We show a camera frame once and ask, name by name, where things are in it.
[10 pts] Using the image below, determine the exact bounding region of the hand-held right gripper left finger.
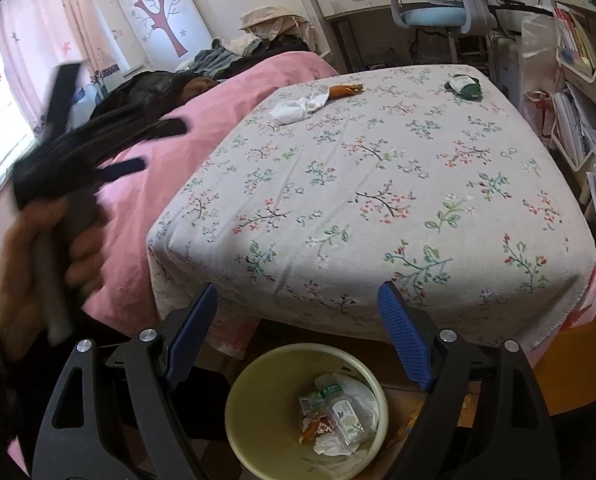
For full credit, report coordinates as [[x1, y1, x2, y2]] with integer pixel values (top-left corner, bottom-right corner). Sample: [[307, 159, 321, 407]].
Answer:
[[30, 282, 219, 480]]

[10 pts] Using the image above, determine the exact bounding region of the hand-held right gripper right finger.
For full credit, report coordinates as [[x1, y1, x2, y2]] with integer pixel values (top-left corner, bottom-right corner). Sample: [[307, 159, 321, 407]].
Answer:
[[377, 281, 564, 480]]

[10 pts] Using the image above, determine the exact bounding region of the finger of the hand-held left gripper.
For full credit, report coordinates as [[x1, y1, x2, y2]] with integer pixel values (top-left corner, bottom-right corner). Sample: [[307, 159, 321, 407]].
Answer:
[[85, 117, 187, 150], [95, 157, 145, 184]]

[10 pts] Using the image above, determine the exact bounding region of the translucent white plastic bag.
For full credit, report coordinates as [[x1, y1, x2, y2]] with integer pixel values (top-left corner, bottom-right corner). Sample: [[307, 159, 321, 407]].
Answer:
[[338, 372, 382, 441]]

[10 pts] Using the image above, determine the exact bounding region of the clear bottle with green label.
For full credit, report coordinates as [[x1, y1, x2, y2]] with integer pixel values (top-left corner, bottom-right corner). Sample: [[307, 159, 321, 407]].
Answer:
[[298, 374, 343, 415]]

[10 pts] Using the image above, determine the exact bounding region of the cream plastic bin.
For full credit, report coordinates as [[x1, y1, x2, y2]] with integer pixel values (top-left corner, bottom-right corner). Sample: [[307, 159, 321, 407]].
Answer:
[[224, 342, 390, 480]]

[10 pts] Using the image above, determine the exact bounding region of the light blue green drink carton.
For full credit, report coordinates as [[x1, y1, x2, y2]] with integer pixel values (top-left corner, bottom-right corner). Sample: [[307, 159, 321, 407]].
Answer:
[[328, 399, 368, 445]]

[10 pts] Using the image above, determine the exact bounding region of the white tissue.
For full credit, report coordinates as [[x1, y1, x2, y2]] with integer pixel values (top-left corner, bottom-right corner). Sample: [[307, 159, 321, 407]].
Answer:
[[312, 430, 359, 457]]

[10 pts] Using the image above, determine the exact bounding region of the orange peel piece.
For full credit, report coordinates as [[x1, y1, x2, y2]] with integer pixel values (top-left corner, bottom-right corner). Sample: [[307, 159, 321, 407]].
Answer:
[[299, 417, 329, 446]]

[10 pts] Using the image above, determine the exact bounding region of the person's left hand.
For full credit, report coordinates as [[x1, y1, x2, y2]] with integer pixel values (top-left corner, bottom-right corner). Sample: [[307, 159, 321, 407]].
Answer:
[[0, 198, 106, 355]]

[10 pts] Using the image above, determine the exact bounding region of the pink blanket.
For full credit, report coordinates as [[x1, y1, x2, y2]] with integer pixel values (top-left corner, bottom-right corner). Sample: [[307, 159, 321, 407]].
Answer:
[[78, 50, 339, 341]]

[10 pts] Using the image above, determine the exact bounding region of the black jacket with brown fur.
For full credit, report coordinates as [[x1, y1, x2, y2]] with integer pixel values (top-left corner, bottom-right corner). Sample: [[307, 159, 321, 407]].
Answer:
[[85, 71, 219, 127]]

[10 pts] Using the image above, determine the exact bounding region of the blue denim garment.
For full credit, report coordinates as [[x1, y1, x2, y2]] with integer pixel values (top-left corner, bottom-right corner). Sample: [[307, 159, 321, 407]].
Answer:
[[190, 47, 259, 79]]

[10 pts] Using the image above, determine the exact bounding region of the clear wrapper with orange bits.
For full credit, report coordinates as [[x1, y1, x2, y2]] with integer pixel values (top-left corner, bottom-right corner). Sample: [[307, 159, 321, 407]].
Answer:
[[269, 91, 331, 126]]

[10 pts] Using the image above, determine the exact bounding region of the pink curtain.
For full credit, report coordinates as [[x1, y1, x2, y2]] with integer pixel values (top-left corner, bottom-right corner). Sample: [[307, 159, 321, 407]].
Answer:
[[0, 0, 110, 92]]

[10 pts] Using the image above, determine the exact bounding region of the black garment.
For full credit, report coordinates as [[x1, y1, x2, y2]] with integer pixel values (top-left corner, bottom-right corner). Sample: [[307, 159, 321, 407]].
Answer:
[[218, 35, 312, 79]]

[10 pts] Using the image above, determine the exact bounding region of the beige hat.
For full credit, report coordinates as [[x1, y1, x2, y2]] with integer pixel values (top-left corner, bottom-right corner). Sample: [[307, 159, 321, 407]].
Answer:
[[240, 6, 309, 41]]

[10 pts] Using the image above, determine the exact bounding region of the floral tablecloth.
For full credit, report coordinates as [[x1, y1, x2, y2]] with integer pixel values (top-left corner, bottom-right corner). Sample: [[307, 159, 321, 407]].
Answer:
[[147, 64, 596, 356]]

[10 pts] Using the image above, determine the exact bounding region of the orange brown wrapper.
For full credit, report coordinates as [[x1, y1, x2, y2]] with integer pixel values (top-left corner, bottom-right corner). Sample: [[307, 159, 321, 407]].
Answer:
[[328, 83, 365, 99]]

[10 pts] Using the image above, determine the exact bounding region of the small green white object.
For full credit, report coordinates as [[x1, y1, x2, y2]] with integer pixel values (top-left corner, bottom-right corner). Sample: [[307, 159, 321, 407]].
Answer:
[[444, 74, 483, 99]]

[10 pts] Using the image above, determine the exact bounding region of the pink white bag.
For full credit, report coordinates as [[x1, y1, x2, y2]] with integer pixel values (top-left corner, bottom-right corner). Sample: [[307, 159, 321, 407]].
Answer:
[[525, 90, 559, 149]]

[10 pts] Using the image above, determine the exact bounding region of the blue grey desk chair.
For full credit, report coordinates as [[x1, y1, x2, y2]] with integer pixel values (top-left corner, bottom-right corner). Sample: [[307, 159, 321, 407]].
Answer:
[[378, 0, 499, 61]]

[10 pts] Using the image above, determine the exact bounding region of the white bookshelf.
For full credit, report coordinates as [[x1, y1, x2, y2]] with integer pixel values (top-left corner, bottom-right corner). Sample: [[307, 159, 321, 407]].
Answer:
[[548, 0, 596, 281]]

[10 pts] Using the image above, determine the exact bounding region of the clear plastic bag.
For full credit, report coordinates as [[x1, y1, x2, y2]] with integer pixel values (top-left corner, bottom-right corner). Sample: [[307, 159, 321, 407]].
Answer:
[[520, 12, 559, 67]]

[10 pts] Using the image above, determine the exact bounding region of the row of shelf books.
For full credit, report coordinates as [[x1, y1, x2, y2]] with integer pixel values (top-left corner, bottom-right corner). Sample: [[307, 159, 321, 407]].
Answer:
[[553, 2, 596, 171]]

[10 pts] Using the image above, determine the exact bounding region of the pink tree wall sticker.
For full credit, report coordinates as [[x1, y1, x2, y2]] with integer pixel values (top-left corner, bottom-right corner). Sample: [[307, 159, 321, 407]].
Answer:
[[132, 0, 191, 59]]

